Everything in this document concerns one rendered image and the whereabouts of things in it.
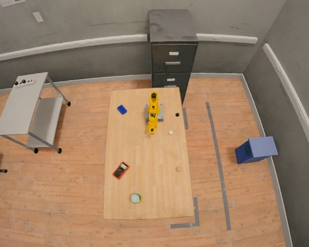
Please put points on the small blue rounded block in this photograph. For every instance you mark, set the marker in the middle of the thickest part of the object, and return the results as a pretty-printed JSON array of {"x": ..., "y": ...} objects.
[{"x": 122, "y": 109}]

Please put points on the tan flat mat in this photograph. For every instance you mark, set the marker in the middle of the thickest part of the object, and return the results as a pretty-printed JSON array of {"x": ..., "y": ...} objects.
[{"x": 135, "y": 136}]

